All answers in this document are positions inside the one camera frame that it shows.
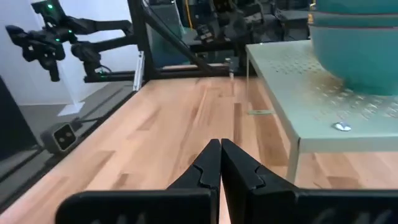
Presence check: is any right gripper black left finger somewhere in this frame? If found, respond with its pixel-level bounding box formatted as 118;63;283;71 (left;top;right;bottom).
55;138;221;224

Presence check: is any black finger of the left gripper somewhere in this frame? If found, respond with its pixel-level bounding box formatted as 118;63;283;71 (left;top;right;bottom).
47;58;62;83

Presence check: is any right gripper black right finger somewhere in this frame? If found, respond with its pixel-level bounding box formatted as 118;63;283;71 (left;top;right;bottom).
220;138;398;224

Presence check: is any teal patterned ceramic bowl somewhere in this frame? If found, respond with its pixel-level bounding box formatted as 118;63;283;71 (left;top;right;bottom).
314;0;398;14
309;25;398;96
312;11;398;29

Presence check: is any black panel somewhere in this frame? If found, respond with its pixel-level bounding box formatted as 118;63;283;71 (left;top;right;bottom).
0;76;40;161

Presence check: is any green perforated metal stand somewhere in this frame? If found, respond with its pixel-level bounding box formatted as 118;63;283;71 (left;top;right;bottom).
228;39;398;184

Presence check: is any small silver bolt head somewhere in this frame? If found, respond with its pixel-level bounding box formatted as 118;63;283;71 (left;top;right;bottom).
331;121;353;132

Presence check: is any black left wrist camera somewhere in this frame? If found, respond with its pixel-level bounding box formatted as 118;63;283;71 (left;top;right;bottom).
5;24;32;47

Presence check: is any white post base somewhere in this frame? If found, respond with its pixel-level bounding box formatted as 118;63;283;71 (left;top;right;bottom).
57;52;86;118

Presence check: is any grey table-level camera box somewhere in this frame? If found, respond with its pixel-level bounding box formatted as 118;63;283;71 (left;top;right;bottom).
39;121;78;155

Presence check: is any silver aluminium bracket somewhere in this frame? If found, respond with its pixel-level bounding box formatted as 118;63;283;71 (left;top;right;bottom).
132;50;146;92

